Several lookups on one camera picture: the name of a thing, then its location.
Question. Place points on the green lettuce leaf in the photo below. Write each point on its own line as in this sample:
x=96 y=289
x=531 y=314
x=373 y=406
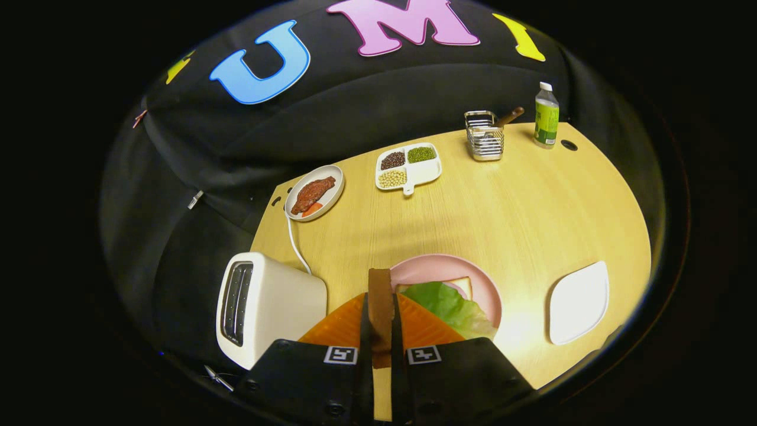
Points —
x=449 y=307

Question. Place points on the white square plate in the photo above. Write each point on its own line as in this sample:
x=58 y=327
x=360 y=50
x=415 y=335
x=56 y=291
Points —
x=576 y=305

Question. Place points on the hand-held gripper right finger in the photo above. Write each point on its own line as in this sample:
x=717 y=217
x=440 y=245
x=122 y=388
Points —
x=398 y=343

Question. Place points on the white bread slice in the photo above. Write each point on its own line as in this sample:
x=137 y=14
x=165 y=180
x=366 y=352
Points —
x=464 y=287

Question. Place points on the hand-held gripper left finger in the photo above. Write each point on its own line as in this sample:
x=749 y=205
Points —
x=365 y=355

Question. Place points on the toasted bread slice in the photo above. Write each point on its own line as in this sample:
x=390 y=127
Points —
x=380 y=307

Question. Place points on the green label plastic bottle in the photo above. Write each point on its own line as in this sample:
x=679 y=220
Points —
x=546 y=121

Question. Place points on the orange carrot slice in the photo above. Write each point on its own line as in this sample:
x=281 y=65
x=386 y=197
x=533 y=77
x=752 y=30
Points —
x=311 y=209

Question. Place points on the pink round plate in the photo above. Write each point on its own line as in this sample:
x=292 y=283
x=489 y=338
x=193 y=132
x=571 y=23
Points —
x=426 y=269

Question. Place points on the white toaster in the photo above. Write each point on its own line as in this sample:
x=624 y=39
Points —
x=284 y=307

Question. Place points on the grey round plate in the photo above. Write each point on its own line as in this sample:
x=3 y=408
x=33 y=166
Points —
x=330 y=198

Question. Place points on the brown meat piece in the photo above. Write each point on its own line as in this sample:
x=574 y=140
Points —
x=312 y=194

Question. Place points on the black backdrop cloth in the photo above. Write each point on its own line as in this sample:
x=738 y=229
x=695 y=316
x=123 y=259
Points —
x=355 y=100

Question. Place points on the white divided bean tray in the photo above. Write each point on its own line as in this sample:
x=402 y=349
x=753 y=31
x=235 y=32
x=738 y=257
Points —
x=426 y=171

